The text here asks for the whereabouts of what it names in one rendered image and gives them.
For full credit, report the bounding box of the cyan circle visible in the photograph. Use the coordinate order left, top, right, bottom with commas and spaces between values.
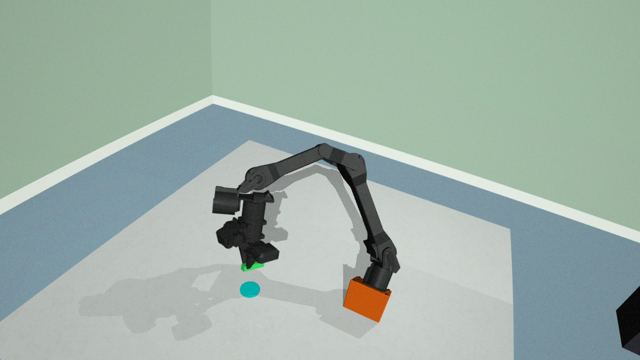
240, 281, 260, 298

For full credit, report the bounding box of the green rectangular post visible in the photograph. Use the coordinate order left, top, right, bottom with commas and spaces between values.
241, 261, 265, 272

